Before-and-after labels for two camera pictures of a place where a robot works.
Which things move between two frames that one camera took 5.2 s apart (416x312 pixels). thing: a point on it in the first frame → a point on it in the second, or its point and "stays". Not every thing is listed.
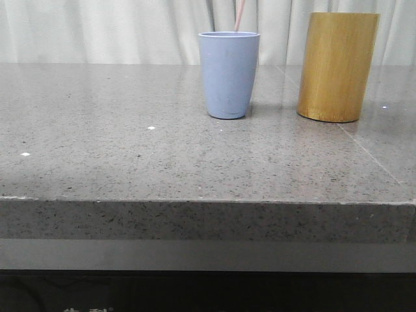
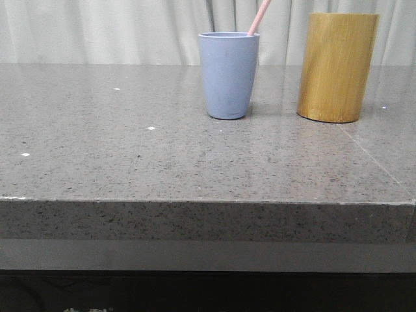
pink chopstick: (239, 14) → (259, 17)
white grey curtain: (95, 32) stays
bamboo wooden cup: (337, 54) stays
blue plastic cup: (229, 62) stays
